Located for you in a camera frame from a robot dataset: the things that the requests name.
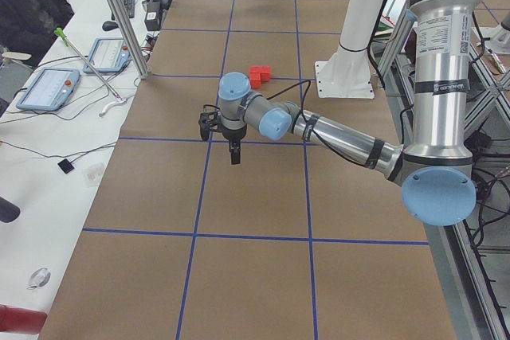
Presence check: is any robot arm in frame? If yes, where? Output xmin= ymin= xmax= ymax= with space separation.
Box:
xmin=198 ymin=0 xmax=481 ymax=226

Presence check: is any black power adapter box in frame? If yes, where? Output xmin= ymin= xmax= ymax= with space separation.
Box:
xmin=144 ymin=0 xmax=161 ymax=32

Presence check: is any red object bottom left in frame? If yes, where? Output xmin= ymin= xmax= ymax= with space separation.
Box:
xmin=1 ymin=304 xmax=48 ymax=334

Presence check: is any teach pendant far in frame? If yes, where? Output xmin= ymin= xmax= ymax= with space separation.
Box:
xmin=87 ymin=37 xmax=131 ymax=74

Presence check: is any red block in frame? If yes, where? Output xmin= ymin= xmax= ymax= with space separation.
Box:
xmin=249 ymin=72 xmax=262 ymax=89
xmin=249 ymin=66 xmax=264 ymax=73
xmin=258 ymin=66 xmax=272 ymax=83

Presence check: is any aluminium frame post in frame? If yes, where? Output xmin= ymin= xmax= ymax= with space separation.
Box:
xmin=107 ymin=0 xmax=149 ymax=80

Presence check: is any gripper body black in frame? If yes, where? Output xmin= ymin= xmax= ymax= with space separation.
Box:
xmin=198 ymin=104 xmax=247 ymax=142

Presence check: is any teach pendant near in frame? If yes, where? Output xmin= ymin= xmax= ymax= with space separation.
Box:
xmin=16 ymin=68 xmax=80 ymax=111

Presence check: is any black computer mouse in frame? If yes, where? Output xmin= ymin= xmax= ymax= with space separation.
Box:
xmin=102 ymin=21 xmax=118 ymax=32

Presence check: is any green tipped grabber stick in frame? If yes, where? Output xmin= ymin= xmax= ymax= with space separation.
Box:
xmin=54 ymin=27 xmax=128 ymax=118

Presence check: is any white camera mast base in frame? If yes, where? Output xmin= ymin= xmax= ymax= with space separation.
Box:
xmin=315 ymin=0 xmax=385 ymax=99

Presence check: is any aluminium frame rack right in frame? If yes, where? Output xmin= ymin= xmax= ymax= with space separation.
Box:
xmin=376 ymin=9 xmax=510 ymax=340

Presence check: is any teach pendant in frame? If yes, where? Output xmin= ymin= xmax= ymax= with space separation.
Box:
xmin=16 ymin=68 xmax=80 ymax=111
xmin=87 ymin=37 xmax=131 ymax=74

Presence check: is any person in black jacket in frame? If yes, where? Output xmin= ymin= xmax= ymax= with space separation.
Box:
xmin=1 ymin=0 xmax=74 ymax=67

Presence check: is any small black square pad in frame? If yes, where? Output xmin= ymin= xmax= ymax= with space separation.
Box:
xmin=57 ymin=158 xmax=75 ymax=174

